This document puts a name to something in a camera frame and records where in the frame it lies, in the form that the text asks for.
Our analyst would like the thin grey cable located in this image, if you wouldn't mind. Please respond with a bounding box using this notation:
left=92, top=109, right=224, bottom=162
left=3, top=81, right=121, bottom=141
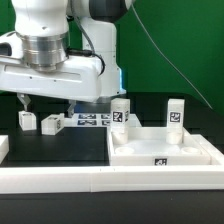
left=130, top=3, right=213, bottom=110

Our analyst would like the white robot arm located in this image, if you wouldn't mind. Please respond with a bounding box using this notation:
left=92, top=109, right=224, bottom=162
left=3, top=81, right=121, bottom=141
left=0, top=0, right=135, bottom=106

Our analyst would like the white U-shaped fence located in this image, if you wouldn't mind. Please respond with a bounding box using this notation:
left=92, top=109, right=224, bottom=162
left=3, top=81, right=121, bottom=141
left=0, top=135, right=224, bottom=194

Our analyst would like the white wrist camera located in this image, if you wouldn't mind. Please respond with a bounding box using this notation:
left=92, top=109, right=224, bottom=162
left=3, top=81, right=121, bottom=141
left=0, top=31, right=23, bottom=59

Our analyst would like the white square table top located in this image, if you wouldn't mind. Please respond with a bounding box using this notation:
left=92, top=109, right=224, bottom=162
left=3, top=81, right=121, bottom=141
left=107, top=127, right=211, bottom=166

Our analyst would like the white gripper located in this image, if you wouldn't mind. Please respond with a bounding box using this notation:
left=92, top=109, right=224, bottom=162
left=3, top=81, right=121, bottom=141
left=0, top=56, right=101, bottom=118

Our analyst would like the white marker base plate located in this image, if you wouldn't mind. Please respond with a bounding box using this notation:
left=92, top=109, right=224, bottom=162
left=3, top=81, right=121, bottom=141
left=65, top=113, right=110, bottom=127

